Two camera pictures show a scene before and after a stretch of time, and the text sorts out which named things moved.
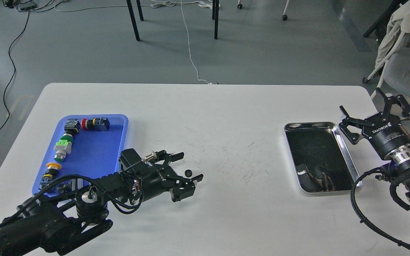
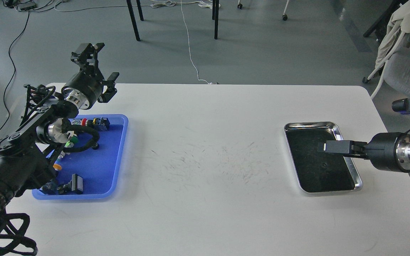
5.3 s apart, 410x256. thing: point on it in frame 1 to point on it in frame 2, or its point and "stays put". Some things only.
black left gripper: (157, 179) to (85, 88)
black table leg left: (130, 10) stays put
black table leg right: (215, 15) stays put
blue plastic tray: (93, 154) stays put
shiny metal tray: (320, 160) stays put
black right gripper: (384, 129) to (396, 151)
